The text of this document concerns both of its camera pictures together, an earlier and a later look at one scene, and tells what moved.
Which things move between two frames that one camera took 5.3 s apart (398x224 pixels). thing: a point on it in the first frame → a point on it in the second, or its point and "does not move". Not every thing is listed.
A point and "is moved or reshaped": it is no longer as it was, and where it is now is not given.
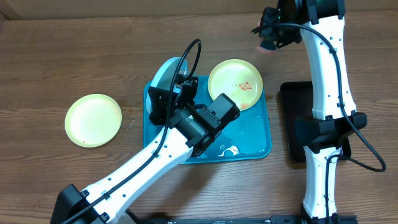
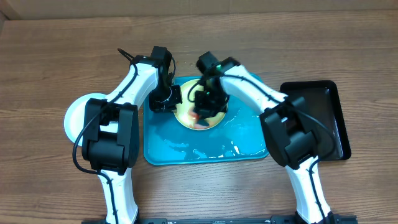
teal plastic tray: (247, 137) does not move
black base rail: (284, 219) does not move
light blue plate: (183, 66) → (74, 117)
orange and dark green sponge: (267, 45) is moved or reshaped
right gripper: (265, 33) → (204, 110)
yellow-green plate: (239, 79) is moved or reshaped
